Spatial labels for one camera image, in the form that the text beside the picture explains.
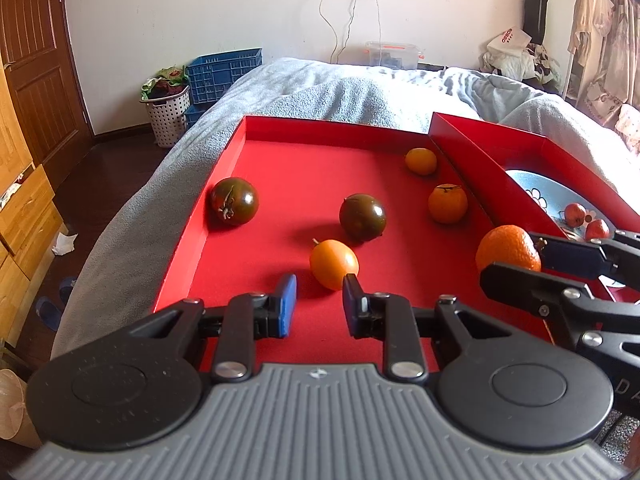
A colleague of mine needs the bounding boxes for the wrinkled orange mandarin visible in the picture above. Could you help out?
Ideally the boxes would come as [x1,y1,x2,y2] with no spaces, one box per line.
[427,184,468,224]

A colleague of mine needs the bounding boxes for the small smooth orange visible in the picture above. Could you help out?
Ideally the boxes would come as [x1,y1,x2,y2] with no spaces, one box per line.
[405,148,438,177]

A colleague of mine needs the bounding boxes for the brown wooden door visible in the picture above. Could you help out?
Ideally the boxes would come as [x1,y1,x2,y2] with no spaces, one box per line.
[1,0,93,188]

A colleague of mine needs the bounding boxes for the white shopping bag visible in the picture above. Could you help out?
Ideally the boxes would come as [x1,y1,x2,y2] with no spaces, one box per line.
[487,27,532,58]

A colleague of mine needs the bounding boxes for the red hawthorn fruit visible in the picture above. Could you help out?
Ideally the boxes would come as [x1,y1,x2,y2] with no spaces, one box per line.
[563,203,587,229]
[585,218,611,240]

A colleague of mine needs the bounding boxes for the dark green tomato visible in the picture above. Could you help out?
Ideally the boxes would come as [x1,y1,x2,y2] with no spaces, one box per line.
[209,177,259,226]
[338,193,387,243]

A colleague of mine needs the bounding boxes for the white laundry basket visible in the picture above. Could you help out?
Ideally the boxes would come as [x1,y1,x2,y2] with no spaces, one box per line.
[140,86,191,148]

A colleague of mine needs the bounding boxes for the light wooden wardrobe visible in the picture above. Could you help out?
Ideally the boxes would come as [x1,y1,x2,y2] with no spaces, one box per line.
[0,77,65,353]

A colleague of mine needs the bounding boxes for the large bumpy mandarin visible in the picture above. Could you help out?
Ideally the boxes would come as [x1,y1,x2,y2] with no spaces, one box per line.
[475,224,541,272]

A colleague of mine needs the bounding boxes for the blue plastic crate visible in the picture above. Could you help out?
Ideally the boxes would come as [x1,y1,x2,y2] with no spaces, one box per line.
[186,48,262,105]
[183,103,212,129]

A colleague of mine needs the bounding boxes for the hanging clothes rack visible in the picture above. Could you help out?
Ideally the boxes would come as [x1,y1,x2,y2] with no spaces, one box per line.
[524,0,640,129]

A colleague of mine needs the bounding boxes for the red tray box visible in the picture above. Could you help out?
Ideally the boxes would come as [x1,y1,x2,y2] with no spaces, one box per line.
[155,117,547,364]
[428,113,639,235]

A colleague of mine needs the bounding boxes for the red left tray box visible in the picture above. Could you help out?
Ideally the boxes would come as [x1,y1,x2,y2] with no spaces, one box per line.
[155,117,547,364]

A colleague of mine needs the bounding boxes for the white charger cables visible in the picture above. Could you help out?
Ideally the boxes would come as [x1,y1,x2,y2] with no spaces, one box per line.
[316,0,384,65]

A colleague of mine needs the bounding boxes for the smooth orange with stem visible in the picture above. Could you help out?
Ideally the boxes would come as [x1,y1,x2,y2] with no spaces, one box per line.
[309,240,360,292]

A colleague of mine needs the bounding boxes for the clear plastic storage box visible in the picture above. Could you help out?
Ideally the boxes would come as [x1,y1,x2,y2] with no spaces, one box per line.
[366,41,423,70]

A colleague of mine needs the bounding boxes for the grey blue bed blanket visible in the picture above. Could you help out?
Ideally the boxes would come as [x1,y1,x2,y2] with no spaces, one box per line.
[49,56,640,466]

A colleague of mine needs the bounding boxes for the blue tiger plate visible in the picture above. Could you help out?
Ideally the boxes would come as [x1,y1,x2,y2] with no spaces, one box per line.
[506,170,626,288]

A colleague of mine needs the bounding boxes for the lower blue plastic crate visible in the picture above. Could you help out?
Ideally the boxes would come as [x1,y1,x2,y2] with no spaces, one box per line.
[183,103,212,129]

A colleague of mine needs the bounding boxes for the red right tray box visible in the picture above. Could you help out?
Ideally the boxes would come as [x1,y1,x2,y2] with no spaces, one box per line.
[428,113,639,235]

